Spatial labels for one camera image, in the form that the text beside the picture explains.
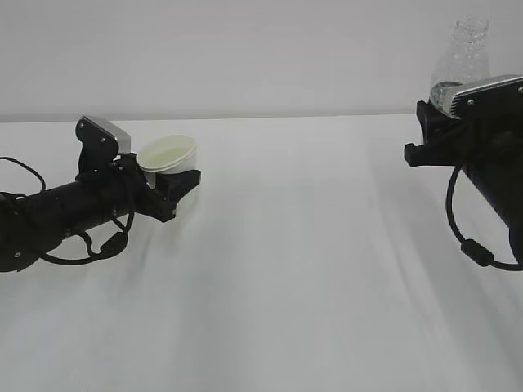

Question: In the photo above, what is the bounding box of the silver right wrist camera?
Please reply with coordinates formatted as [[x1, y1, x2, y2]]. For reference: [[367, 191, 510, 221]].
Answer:
[[443, 74, 522, 119]]

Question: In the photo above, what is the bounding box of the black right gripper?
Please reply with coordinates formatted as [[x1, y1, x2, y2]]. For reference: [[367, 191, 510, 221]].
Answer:
[[404, 100, 522, 192]]

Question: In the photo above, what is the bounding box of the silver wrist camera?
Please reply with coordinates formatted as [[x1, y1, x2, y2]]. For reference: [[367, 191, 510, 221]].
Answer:
[[75, 115, 132, 174], [443, 74, 522, 119]]

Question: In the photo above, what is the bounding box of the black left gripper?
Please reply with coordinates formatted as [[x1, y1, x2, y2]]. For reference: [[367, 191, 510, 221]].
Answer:
[[76, 153, 201, 223]]

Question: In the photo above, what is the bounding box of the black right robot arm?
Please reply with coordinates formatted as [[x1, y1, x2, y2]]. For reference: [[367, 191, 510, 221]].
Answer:
[[404, 100, 522, 272]]

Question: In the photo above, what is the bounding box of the black left camera cable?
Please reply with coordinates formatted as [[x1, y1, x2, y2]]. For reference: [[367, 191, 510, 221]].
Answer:
[[0, 155, 136, 267]]

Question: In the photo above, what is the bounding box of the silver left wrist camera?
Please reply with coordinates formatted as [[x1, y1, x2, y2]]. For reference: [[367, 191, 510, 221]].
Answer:
[[75, 115, 132, 174]]

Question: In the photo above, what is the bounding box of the white paper cup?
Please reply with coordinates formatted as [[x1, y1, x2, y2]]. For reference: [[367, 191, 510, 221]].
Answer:
[[137, 135, 197, 189]]

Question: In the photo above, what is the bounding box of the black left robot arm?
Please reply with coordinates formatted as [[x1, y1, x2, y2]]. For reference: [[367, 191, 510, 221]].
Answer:
[[1, 154, 201, 273]]

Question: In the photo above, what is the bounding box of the clear plastic water bottle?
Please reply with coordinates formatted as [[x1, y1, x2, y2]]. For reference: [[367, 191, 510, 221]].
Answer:
[[429, 16, 490, 118]]

